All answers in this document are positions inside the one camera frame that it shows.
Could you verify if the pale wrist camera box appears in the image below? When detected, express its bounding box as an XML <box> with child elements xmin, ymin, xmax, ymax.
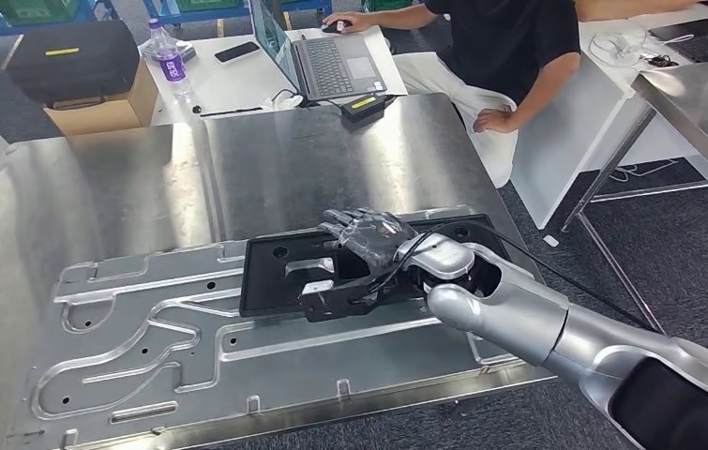
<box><xmin>299</xmin><ymin>279</ymin><xmax>338</xmax><ymax>299</ymax></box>

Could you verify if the black carry case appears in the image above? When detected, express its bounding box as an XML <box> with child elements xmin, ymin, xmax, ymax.
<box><xmin>5</xmin><ymin>18</ymin><xmax>142</xmax><ymax>107</ymax></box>

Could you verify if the black plastic bracket part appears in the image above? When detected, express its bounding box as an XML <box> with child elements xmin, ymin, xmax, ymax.
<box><xmin>238</xmin><ymin>213</ymin><xmax>515</xmax><ymax>324</ymax></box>

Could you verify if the person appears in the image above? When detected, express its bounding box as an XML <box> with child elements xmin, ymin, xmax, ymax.
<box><xmin>576</xmin><ymin>0</ymin><xmax>708</xmax><ymax>23</ymax></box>
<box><xmin>322</xmin><ymin>0</ymin><xmax>582</xmax><ymax>189</ymax></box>

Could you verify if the black power adapter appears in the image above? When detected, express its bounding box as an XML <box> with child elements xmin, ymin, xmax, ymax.
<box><xmin>339</xmin><ymin>93</ymin><xmax>390</xmax><ymax>124</ymax></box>

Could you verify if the stamped metal panel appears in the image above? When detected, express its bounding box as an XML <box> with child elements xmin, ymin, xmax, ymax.
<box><xmin>4</xmin><ymin>204</ymin><xmax>559</xmax><ymax>450</ymax></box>

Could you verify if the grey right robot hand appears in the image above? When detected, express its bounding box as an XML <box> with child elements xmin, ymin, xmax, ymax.
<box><xmin>318</xmin><ymin>207</ymin><xmax>421</xmax><ymax>271</ymax></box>

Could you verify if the steel table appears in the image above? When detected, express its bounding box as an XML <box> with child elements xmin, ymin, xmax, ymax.
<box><xmin>561</xmin><ymin>57</ymin><xmax>708</xmax><ymax>337</ymax></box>

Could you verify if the white desk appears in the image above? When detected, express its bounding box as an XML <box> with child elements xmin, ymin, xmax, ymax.
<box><xmin>508</xmin><ymin>3</ymin><xmax>708</xmax><ymax>231</ymax></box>
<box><xmin>140</xmin><ymin>24</ymin><xmax>410</xmax><ymax>128</ymax></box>

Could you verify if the clear bottle purple label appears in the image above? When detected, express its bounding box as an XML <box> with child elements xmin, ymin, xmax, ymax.
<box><xmin>143</xmin><ymin>17</ymin><xmax>201</xmax><ymax>108</ymax></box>

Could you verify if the white cable coil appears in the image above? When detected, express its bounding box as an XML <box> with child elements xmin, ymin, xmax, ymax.
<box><xmin>588</xmin><ymin>27</ymin><xmax>651</xmax><ymax>68</ymax></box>

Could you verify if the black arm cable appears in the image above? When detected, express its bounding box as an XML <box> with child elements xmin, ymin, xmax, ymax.
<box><xmin>362</xmin><ymin>220</ymin><xmax>662</xmax><ymax>334</ymax></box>

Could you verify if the grey laptop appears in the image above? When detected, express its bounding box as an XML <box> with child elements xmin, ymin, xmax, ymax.
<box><xmin>249</xmin><ymin>0</ymin><xmax>389</xmax><ymax>102</ymax></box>

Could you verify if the black smartphone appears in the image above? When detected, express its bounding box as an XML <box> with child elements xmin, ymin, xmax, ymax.
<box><xmin>213</xmin><ymin>40</ymin><xmax>262</xmax><ymax>66</ymax></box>

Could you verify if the green plastic crate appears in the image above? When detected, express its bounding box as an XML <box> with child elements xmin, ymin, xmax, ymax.
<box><xmin>174</xmin><ymin>0</ymin><xmax>249</xmax><ymax>12</ymax></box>
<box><xmin>0</xmin><ymin>0</ymin><xmax>82</xmax><ymax>26</ymax></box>

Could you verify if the steel workbench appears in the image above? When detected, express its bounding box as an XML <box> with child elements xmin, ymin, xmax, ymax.
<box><xmin>0</xmin><ymin>93</ymin><xmax>559</xmax><ymax>450</ymax></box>

